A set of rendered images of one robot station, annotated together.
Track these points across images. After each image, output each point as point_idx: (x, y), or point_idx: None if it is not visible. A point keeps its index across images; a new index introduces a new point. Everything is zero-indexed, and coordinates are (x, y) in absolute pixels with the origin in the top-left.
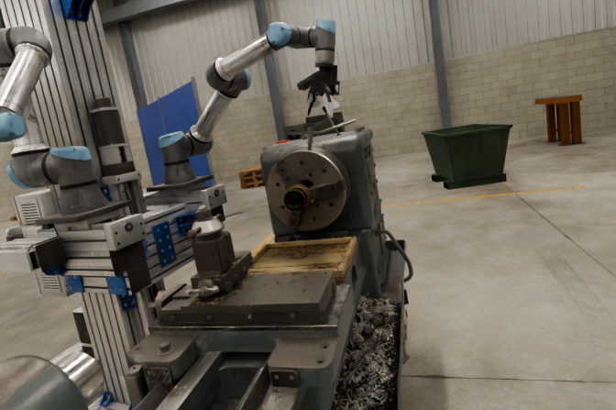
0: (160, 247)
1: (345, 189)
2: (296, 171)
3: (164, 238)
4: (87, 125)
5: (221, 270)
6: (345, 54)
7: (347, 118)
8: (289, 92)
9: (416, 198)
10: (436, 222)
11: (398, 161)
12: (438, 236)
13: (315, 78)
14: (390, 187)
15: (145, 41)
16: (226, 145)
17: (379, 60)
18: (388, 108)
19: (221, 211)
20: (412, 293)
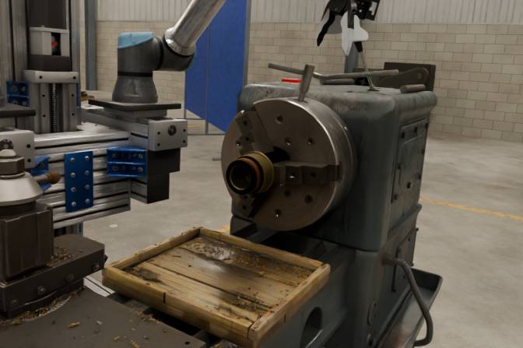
0: (71, 184)
1: (338, 181)
2: (269, 131)
3: (80, 173)
4: None
5: (5, 273)
6: None
7: (441, 75)
8: (373, 25)
9: (501, 208)
10: (518, 252)
11: (494, 149)
12: (514, 274)
13: None
14: (468, 181)
15: None
16: (280, 74)
17: (510, 7)
18: (502, 75)
19: (176, 156)
20: (440, 347)
